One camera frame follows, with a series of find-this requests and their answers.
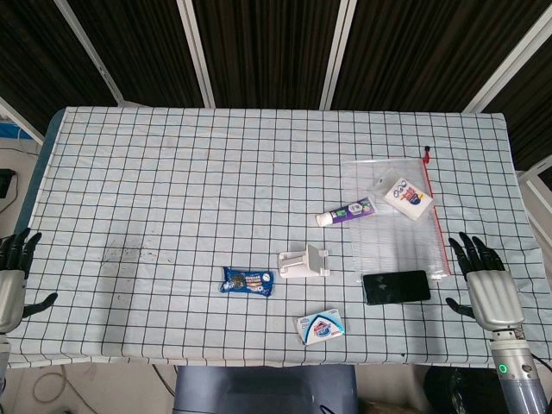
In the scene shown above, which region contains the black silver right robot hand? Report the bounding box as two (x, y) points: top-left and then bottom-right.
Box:
(445, 231), (526, 333)

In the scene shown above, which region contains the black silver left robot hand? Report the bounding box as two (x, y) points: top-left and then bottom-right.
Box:
(0, 227), (59, 336)

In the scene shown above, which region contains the black smartphone with blue edge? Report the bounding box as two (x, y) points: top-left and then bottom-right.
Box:
(361, 269), (432, 306)

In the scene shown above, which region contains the white folding phone stand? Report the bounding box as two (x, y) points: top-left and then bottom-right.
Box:
(278, 244), (331, 279)

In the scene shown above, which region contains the black bag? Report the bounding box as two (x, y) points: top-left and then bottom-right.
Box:
(424, 366), (504, 414)

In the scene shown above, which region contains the clear zip bag red zipper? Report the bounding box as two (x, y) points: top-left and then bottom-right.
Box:
(342, 146), (453, 284)

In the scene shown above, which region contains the white tissue pack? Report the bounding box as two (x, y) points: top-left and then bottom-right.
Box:
(384, 177), (436, 222)

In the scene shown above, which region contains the purple toothpaste tube white cap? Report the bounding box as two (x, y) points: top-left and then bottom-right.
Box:
(316, 197), (379, 228)

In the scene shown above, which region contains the white blue Safeguard soap box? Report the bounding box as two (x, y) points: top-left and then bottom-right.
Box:
(295, 307), (347, 347)

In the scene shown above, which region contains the white black grid tablecloth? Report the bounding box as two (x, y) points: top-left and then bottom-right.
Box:
(6, 106), (552, 370)

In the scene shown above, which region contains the blue Oreo cookie pack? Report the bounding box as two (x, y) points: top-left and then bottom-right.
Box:
(220, 266), (276, 298)

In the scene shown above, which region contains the blue grey robot torso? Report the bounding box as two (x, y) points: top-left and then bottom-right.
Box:
(172, 365), (359, 414)

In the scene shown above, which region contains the white floor cable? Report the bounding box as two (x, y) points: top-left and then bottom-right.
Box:
(33, 369), (90, 414)

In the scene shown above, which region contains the white frame post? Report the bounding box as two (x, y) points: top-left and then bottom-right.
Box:
(175, 0), (216, 109)
(463, 6), (552, 114)
(517, 161), (552, 245)
(0, 97), (46, 146)
(318, 0), (359, 110)
(54, 0), (127, 107)

